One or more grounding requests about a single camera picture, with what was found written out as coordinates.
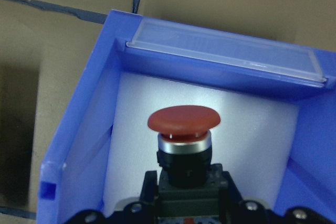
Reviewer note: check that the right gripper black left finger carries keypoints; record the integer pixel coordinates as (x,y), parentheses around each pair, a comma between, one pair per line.
(140,211)

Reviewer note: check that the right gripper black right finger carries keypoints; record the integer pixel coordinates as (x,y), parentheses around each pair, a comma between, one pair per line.
(234,209)

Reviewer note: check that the red push button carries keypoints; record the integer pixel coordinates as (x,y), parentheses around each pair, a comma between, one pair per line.
(185,154)

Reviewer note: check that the blue bin destination side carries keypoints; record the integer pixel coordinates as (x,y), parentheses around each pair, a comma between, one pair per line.
(276,101)

